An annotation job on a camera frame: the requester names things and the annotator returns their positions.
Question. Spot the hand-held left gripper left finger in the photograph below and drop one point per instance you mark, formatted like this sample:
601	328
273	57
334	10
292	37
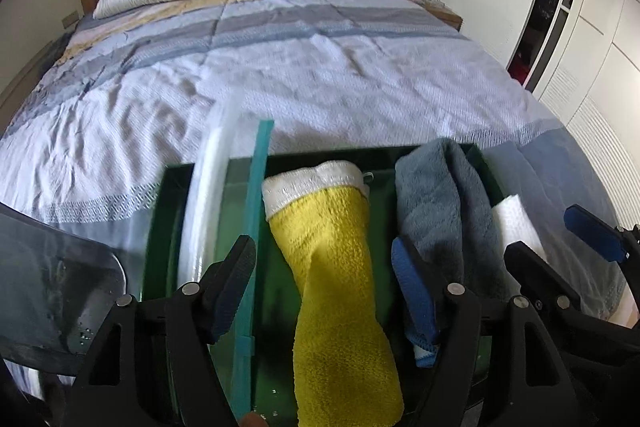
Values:
242	267

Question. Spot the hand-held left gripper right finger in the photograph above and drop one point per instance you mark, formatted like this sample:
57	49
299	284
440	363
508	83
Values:
412	287

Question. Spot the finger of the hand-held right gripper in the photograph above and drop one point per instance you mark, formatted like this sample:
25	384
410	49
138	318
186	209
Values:
535	267
595	232

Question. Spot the white waffle cloth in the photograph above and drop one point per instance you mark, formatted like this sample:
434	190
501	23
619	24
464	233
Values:
515	217

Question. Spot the yellow towel with white cuff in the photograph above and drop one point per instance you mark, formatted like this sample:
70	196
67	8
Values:
330	267

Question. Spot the green tray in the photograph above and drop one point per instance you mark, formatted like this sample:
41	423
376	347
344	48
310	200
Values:
172	207

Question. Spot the grey towel with blue trim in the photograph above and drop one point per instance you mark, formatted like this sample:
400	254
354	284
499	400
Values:
440	197

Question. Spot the person's left hand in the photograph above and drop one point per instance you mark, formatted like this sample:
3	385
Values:
251	420

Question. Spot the grey glass pitcher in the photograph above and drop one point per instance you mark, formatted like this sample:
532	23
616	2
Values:
45	282

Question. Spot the striped blue yellow bedspread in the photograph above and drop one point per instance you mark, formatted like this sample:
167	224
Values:
325	72

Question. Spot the wooden nightstand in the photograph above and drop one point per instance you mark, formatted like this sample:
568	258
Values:
445	14

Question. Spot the wall switch panel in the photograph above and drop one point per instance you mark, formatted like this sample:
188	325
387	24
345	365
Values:
70	19

